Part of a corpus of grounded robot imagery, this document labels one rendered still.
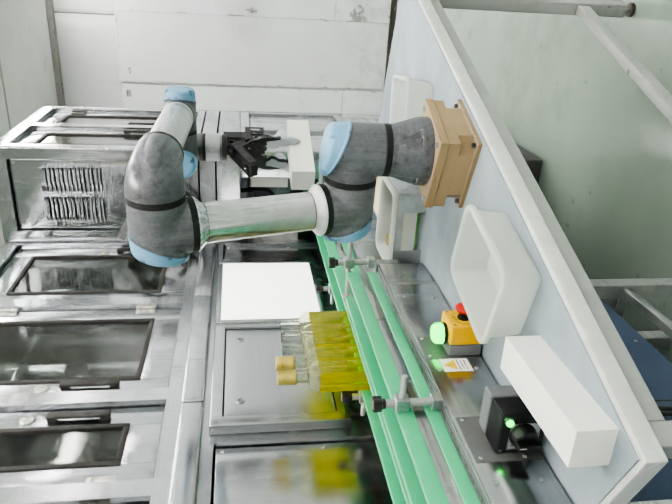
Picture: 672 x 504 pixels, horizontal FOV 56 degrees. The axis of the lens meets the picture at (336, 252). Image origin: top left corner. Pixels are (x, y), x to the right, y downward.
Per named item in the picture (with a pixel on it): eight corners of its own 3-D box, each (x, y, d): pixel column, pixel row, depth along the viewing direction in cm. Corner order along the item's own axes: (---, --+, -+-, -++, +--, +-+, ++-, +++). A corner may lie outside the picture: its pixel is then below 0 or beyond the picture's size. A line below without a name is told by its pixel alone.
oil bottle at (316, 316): (373, 326, 173) (296, 328, 170) (375, 309, 171) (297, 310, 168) (377, 337, 168) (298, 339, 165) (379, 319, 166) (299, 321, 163)
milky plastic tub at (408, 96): (416, 154, 182) (386, 154, 181) (422, 74, 175) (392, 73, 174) (433, 165, 166) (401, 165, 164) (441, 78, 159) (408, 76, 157)
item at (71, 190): (240, 185, 315) (52, 184, 301) (239, 111, 300) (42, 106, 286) (241, 241, 252) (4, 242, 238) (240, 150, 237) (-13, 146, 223)
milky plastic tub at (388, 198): (402, 244, 191) (374, 244, 190) (410, 173, 182) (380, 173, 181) (417, 269, 176) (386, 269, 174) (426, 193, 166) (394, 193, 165)
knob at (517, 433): (532, 444, 103) (541, 459, 100) (506, 446, 102) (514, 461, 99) (537, 422, 101) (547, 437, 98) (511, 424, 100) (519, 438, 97)
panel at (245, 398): (311, 267, 233) (219, 268, 228) (312, 260, 232) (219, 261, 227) (351, 428, 152) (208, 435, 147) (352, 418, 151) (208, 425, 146)
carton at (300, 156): (308, 120, 180) (287, 119, 179) (315, 171, 163) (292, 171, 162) (306, 138, 184) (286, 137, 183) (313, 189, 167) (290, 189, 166)
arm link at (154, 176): (112, 147, 113) (158, 83, 155) (118, 204, 118) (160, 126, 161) (178, 150, 114) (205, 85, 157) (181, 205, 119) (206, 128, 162)
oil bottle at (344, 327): (377, 338, 168) (298, 341, 165) (379, 320, 166) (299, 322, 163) (382, 350, 163) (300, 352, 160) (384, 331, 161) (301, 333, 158)
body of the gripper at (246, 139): (266, 126, 174) (222, 125, 172) (267, 144, 168) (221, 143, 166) (265, 149, 179) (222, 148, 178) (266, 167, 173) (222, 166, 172)
